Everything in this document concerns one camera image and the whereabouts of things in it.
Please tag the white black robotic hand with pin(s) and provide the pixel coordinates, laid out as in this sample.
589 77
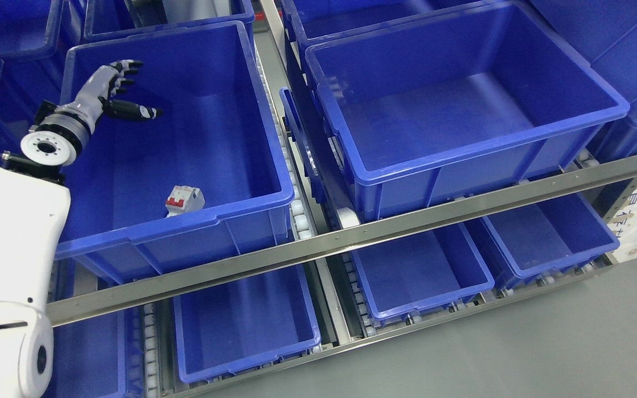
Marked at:
97 96

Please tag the grey red circuit breaker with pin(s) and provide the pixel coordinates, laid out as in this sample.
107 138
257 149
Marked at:
184 199

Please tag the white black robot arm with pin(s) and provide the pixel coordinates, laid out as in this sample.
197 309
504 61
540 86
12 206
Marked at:
33 210

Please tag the blue bin top left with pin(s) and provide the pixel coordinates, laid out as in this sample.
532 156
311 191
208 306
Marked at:
109 20

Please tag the large blue bin left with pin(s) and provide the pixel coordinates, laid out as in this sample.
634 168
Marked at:
216 133

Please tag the large blue bin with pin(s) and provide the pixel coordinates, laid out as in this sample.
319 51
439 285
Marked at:
216 133
454 103

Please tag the blue bin top right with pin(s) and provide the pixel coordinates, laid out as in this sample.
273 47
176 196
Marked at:
314 22

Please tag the lower blue bin far left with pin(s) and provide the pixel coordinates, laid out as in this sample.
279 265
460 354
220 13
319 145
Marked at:
99 357

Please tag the large blue bin right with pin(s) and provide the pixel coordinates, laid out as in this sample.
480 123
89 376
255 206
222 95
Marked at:
454 103

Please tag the lower blue bin middle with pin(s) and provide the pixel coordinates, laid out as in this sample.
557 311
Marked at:
420 274

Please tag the lower blue bin right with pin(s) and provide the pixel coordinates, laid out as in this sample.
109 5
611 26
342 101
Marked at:
525 243

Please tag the blue bin far right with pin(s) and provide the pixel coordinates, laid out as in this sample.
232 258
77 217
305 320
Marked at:
605 34

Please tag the steel shelf rail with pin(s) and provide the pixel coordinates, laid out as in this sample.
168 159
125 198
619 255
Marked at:
227 270

